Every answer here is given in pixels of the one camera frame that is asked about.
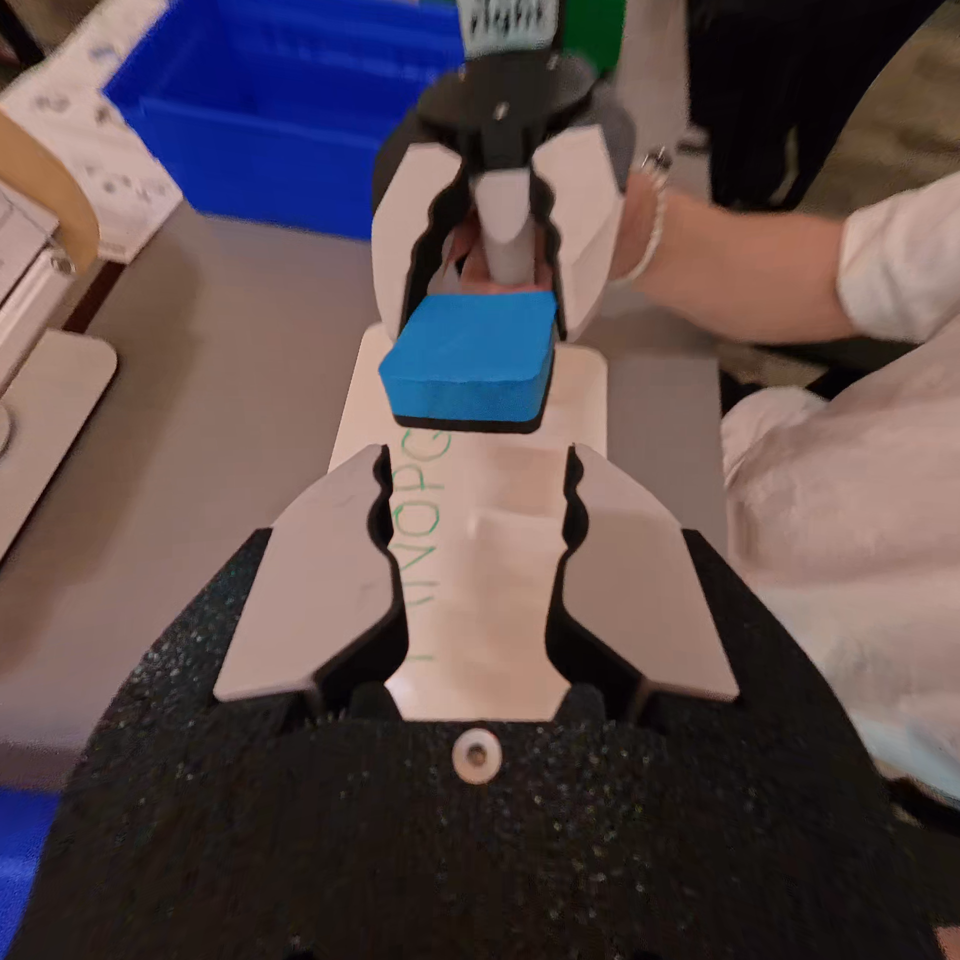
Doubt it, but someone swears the white bead bracelet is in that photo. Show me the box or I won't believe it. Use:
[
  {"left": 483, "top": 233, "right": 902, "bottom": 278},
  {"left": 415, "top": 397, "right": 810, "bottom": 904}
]
[{"left": 611, "top": 148, "right": 674, "bottom": 290}]

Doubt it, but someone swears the person's right hand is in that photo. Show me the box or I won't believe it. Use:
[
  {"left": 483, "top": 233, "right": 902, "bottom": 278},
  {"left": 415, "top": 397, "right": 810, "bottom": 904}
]
[{"left": 442, "top": 176, "right": 663, "bottom": 297}]

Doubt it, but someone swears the printed instruction sheet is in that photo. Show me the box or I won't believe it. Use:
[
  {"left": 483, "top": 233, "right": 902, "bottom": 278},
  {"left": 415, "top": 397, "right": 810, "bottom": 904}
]
[{"left": 0, "top": 0, "right": 185, "bottom": 264}]

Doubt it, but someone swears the person's right forearm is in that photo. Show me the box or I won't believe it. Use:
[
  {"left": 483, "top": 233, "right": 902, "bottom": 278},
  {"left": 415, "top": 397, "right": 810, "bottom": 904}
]
[{"left": 637, "top": 187, "right": 856, "bottom": 346}]

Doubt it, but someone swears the blue foam eraser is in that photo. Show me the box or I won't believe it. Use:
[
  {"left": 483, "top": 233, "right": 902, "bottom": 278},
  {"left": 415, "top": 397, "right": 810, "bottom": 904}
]
[{"left": 377, "top": 292, "right": 561, "bottom": 436}]

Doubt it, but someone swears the white whiteboard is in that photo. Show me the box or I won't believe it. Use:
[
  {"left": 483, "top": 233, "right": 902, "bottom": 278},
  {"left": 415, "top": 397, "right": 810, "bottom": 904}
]
[{"left": 327, "top": 324, "right": 609, "bottom": 723}]

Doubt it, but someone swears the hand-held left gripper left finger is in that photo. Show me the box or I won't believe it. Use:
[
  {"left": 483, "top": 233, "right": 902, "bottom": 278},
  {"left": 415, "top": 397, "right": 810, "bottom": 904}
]
[{"left": 212, "top": 444, "right": 411, "bottom": 720}]

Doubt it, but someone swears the green plastic bin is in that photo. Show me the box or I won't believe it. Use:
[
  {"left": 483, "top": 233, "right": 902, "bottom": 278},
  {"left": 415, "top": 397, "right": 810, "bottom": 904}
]
[{"left": 562, "top": 0, "right": 627, "bottom": 76}]

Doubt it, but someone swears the wooden sign stand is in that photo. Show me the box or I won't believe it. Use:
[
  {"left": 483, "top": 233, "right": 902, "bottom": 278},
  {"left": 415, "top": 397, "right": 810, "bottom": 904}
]
[{"left": 0, "top": 112, "right": 120, "bottom": 560}]

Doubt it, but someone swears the white paper sign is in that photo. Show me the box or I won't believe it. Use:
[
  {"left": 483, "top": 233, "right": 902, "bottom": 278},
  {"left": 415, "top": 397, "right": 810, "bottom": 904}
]
[{"left": 0, "top": 186, "right": 60, "bottom": 301}]

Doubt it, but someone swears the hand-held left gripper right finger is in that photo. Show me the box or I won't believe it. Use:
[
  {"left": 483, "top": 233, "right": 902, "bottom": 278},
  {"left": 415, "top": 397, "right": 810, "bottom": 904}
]
[{"left": 544, "top": 444, "right": 741, "bottom": 725}]

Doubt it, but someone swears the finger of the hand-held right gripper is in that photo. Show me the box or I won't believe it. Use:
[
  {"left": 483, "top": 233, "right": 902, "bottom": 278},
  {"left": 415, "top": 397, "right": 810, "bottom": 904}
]
[
  {"left": 528, "top": 126, "right": 627, "bottom": 344},
  {"left": 370, "top": 142, "right": 468, "bottom": 342}
]

